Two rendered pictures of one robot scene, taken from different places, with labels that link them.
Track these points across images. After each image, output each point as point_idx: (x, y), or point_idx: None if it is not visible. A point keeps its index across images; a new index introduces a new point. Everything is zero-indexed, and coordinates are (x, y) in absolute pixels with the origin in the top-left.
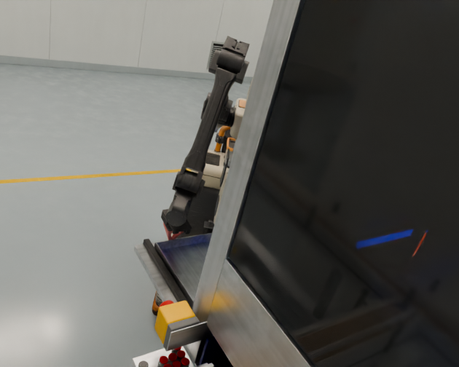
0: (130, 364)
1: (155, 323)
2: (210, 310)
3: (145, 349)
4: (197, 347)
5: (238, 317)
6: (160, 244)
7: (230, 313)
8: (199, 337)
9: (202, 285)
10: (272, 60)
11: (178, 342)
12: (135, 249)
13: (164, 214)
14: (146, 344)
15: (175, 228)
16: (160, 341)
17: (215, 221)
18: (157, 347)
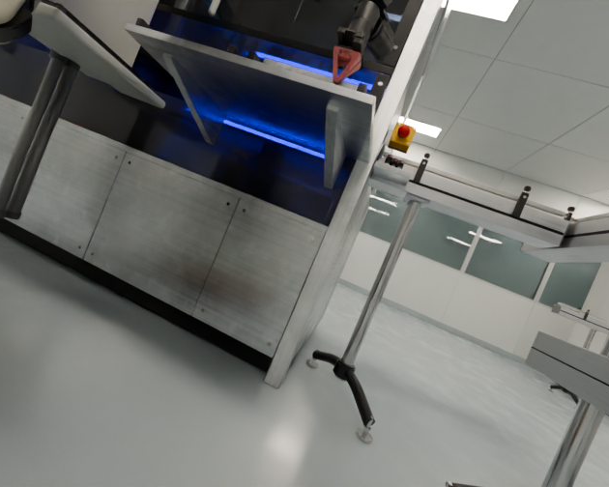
0: (104, 477)
1: (411, 141)
2: (392, 121)
3: (35, 469)
4: (379, 153)
5: (397, 114)
6: (352, 88)
7: (396, 115)
8: (386, 142)
9: (397, 106)
10: None
11: None
12: (374, 102)
13: (364, 41)
14: (6, 474)
15: None
16: None
17: (11, 11)
18: (15, 447)
